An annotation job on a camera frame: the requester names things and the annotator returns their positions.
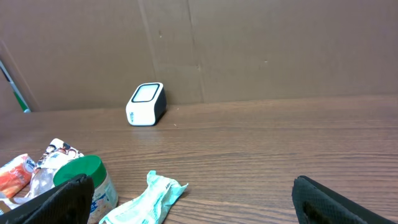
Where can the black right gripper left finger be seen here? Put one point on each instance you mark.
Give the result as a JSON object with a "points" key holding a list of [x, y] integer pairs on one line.
{"points": [[69, 202]]}

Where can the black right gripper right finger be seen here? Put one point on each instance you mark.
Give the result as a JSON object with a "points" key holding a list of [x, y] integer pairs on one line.
{"points": [[316, 204]]}

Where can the green lid spice jar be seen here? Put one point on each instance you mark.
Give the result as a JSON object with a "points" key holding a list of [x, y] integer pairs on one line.
{"points": [[105, 197]]}

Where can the brown white snack bag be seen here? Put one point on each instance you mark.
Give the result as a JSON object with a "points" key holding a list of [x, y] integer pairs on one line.
{"points": [[57, 154]]}

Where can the orange tissue pack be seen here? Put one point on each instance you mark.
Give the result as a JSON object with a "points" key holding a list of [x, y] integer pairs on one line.
{"points": [[15, 175]]}

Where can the mint green wipe packet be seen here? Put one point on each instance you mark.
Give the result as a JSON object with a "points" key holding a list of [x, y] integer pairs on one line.
{"points": [[152, 206]]}

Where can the white barcode scanner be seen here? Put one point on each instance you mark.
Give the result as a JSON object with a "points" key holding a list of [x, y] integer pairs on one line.
{"points": [[147, 105]]}

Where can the green white pole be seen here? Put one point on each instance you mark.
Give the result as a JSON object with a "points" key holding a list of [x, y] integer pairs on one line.
{"points": [[15, 89]]}

